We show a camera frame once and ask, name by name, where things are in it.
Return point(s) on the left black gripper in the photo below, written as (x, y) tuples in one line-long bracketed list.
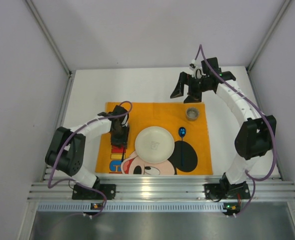
[(119, 140)]

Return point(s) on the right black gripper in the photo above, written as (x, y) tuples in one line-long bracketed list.
[(190, 83)]

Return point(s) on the small grey cup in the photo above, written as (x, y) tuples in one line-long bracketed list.
[(192, 114)]

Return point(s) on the orange Mickey Mouse cloth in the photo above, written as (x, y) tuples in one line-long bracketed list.
[(171, 116)]

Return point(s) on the cream round plate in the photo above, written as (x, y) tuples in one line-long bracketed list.
[(154, 144)]

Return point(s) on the blue plastic spoon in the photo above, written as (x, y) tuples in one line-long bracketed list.
[(182, 133)]

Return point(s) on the blue plastic fork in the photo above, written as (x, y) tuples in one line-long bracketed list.
[(123, 154)]

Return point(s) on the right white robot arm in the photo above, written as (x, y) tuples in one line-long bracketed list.
[(256, 135)]

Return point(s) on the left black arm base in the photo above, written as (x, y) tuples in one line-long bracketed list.
[(81, 193)]

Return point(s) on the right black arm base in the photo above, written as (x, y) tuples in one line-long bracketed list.
[(225, 191)]

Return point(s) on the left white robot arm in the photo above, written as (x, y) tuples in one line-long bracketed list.
[(66, 152)]

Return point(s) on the aluminium mounting rail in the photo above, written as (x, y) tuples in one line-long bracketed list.
[(182, 188)]

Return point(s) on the perforated cable tray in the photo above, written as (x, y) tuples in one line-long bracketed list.
[(137, 207)]

